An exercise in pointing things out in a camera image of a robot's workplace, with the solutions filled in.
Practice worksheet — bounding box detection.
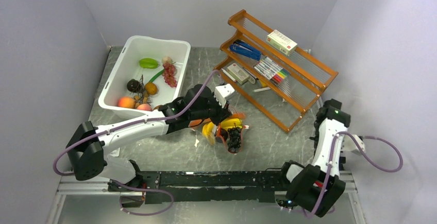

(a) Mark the peach fruit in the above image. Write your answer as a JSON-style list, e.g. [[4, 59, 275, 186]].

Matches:
[[136, 104, 153, 111]]

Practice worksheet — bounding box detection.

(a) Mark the yellow banana bunch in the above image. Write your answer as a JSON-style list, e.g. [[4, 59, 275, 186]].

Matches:
[[201, 118, 244, 145]]

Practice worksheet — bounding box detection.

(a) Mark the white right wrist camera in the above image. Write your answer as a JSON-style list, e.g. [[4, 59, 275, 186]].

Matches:
[[341, 134, 366, 155]]

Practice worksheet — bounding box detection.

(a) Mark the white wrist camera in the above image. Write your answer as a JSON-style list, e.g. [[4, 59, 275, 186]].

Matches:
[[214, 83, 235, 108], [341, 134, 366, 155]]

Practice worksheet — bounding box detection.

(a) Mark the yellow lemon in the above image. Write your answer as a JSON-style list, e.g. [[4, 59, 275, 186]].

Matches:
[[144, 82, 158, 95]]

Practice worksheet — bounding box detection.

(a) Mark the green lime slice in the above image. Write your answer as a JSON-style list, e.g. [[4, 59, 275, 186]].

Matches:
[[139, 58, 159, 69]]

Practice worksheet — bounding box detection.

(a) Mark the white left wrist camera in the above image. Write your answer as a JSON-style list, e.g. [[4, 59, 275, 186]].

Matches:
[[214, 83, 235, 108]]

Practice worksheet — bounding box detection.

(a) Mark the white pen on shelf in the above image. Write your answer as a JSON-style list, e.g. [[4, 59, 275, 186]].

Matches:
[[253, 87, 271, 93]]

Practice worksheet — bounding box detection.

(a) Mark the green chili pepper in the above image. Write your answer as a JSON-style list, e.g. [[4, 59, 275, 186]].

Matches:
[[148, 69, 165, 83]]

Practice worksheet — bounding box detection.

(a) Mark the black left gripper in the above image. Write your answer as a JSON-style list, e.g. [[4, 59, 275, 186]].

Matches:
[[190, 91, 232, 126]]

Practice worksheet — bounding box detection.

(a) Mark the coloured marker pen set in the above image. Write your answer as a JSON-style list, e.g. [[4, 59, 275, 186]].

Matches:
[[254, 57, 290, 84]]

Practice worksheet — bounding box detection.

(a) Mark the white red box top shelf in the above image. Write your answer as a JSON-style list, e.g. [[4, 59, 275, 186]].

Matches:
[[266, 30, 297, 56]]

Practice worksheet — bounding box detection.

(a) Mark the white label card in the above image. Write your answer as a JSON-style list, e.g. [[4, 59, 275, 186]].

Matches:
[[109, 148, 121, 157]]

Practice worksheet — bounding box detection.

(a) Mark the black grape bunch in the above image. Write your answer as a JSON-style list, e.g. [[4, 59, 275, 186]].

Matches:
[[227, 127, 242, 153]]

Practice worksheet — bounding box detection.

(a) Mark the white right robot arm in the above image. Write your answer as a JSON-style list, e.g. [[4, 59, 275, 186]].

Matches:
[[278, 99, 350, 217]]

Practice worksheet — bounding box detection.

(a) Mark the red grape bunch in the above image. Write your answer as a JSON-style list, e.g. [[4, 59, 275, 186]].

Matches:
[[162, 62, 177, 88]]

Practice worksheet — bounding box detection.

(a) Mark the white plastic bin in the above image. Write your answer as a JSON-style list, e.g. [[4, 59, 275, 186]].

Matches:
[[98, 36, 191, 119]]

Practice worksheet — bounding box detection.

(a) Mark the blue stapler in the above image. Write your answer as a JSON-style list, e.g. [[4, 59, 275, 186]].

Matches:
[[229, 40, 262, 61]]

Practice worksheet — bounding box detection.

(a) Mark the clear zip bag orange zipper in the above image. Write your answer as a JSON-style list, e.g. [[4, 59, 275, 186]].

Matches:
[[189, 112, 249, 154]]

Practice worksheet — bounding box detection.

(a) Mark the garlic bulb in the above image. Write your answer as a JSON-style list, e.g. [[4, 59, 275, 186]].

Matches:
[[161, 56, 173, 64]]

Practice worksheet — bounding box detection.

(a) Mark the white green box lower shelf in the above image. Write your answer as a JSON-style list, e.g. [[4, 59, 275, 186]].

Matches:
[[227, 63, 249, 84]]

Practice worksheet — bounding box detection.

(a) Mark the longan cluster on twig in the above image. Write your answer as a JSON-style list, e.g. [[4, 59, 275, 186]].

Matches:
[[133, 92, 150, 106]]

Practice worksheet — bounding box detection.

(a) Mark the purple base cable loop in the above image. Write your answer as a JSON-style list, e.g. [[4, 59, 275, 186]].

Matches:
[[109, 181, 175, 216]]

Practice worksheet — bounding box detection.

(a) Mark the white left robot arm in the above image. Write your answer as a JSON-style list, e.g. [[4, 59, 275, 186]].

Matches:
[[66, 84, 235, 191]]

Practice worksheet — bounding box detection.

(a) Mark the orange wooden shelf rack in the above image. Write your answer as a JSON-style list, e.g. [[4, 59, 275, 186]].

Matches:
[[215, 10, 339, 132]]

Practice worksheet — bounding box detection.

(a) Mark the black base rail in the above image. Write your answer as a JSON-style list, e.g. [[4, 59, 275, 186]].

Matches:
[[108, 162, 288, 204]]

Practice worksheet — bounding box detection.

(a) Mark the dark mangosteen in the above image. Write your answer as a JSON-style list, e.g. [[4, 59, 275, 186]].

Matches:
[[126, 79, 143, 93]]

